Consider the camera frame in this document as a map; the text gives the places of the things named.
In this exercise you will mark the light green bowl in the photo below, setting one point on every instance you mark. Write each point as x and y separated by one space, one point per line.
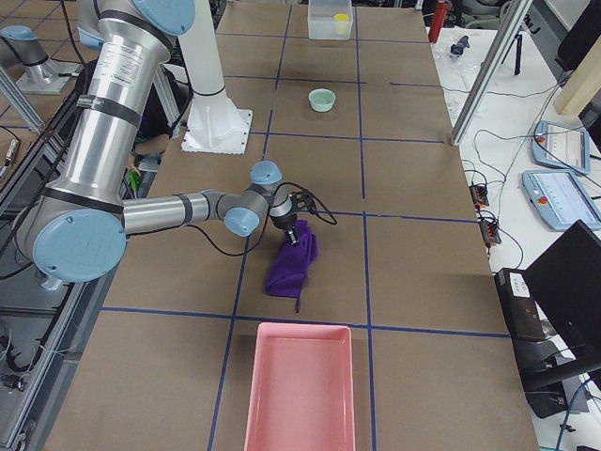
321 100

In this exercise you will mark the clear plastic bin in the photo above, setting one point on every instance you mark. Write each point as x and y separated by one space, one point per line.
319 17

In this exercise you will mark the teach pendant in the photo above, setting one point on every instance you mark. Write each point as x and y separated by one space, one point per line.
560 199
556 146

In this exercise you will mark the folded dark blue umbrella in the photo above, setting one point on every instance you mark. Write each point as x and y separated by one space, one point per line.
459 47

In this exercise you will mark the black usb hub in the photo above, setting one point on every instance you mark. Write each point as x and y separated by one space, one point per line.
490 231
478 193

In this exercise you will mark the wooden board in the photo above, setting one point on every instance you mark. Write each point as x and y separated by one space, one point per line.
580 52

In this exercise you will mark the black computer box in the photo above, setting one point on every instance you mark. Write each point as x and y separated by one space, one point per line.
519 308

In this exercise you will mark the far teach pendant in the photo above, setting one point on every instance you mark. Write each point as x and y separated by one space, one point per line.
556 146

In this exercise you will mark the yellow plastic cup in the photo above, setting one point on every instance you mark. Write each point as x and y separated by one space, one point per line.
342 25

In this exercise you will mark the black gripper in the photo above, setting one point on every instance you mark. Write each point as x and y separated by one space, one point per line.
285 223

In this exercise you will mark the white pedestal base plate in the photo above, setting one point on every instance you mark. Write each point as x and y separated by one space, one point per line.
218 133

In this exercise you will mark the seated person in black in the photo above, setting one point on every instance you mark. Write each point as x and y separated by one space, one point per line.
153 135

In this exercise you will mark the white camera pedestal column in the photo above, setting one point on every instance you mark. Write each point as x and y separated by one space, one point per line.
201 56

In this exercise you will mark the black monitor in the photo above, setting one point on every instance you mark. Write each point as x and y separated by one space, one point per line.
565 282

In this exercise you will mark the red cylinder bottle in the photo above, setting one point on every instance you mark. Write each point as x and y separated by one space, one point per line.
439 17

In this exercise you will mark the aluminium frame post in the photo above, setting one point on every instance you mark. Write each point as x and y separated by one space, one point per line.
500 45

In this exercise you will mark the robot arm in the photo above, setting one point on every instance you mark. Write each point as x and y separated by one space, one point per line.
43 75
78 230

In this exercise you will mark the pink plastic bin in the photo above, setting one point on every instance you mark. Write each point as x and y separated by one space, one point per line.
302 394

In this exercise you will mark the purple cloth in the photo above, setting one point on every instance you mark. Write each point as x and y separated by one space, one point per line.
290 268

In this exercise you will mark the near teach pendant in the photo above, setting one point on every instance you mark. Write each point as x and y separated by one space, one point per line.
560 199

